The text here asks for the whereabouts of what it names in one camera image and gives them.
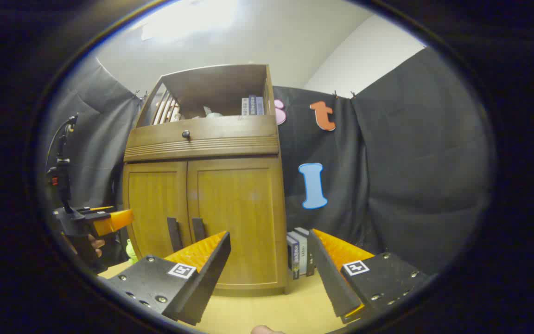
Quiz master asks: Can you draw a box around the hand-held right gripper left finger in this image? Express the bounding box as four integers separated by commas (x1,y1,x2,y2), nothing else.
105,231,231,326

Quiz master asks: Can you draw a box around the navy standing book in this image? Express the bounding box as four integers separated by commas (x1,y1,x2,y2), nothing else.
287,234,300,280

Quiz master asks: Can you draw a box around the dark door handle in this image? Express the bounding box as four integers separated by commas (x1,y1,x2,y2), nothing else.
191,217,207,243
167,217,184,253

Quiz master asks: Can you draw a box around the black backdrop cloth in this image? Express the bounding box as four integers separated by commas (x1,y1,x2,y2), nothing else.
44,46,495,279

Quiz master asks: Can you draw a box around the wooden cabinet drawer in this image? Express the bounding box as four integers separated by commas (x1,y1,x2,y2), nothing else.
126,115,279,156

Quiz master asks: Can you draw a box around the dark right door handle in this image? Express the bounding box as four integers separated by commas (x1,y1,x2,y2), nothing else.
191,217,207,243

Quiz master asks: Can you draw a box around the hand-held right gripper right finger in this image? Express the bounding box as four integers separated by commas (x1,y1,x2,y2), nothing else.
307,228,430,324

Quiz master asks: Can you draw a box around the black standing book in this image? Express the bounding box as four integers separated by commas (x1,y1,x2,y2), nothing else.
295,227,316,276

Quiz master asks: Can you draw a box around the dark left door handle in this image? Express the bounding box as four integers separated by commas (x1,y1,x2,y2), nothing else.
167,217,184,253

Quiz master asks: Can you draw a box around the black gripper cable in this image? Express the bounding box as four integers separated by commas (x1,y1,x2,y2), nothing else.
46,116,75,172

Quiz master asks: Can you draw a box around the white standing book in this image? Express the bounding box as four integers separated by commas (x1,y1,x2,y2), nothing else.
292,231,308,276

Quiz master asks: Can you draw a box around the wooden cabinet door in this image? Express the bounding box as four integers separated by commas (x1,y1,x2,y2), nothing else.
187,156,287,290
123,161,192,260

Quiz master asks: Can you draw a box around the wooden double-door shoe cabinet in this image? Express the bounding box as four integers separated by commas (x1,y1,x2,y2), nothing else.
122,64,290,297

